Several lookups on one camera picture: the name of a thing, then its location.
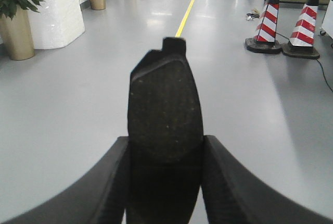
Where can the white wrapped pillar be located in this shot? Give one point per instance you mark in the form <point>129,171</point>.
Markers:
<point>56,24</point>

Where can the grey brake pad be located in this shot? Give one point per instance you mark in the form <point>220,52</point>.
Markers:
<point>165,128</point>

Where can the striped traffic cone near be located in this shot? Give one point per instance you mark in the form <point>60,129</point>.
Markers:
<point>264,40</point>

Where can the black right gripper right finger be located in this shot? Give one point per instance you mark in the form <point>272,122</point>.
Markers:
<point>232,194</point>

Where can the striped traffic cone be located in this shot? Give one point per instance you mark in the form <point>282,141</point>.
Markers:
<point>264,40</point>
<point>301,41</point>

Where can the gold planter with plant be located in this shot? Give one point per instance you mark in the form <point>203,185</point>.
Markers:
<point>15,27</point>

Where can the striped traffic cone far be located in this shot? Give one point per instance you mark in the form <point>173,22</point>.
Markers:
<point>301,41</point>

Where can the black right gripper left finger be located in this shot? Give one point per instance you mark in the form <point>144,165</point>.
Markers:
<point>99,196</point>

